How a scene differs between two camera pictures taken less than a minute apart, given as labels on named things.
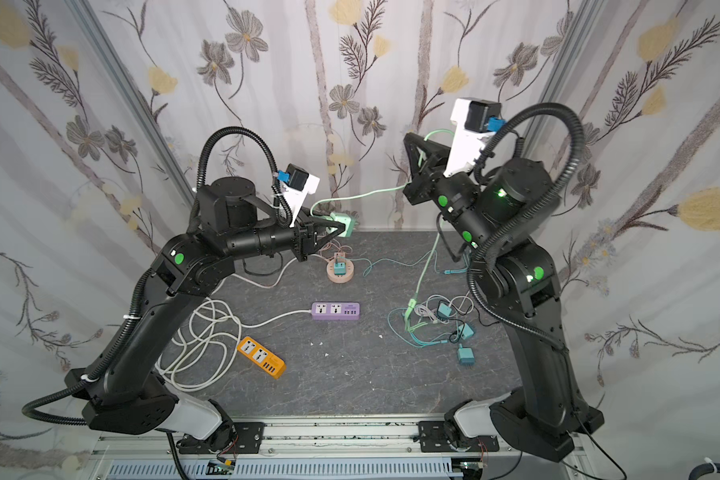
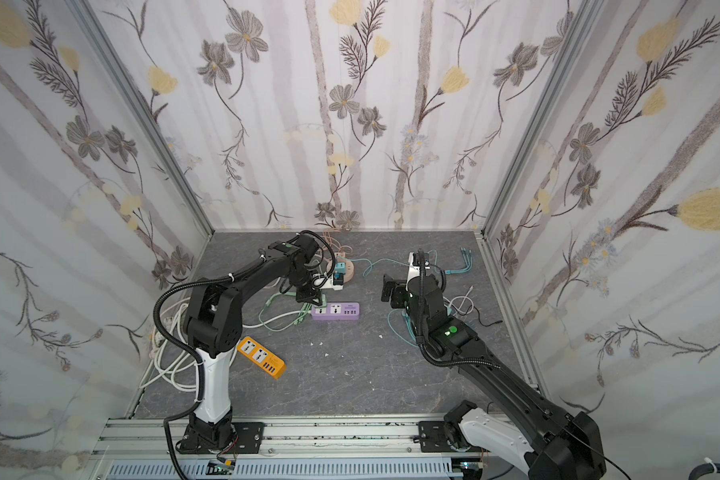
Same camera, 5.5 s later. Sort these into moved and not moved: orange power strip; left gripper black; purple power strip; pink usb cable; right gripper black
Moved: left gripper black; right gripper black
Not moved: purple power strip; pink usb cable; orange power strip
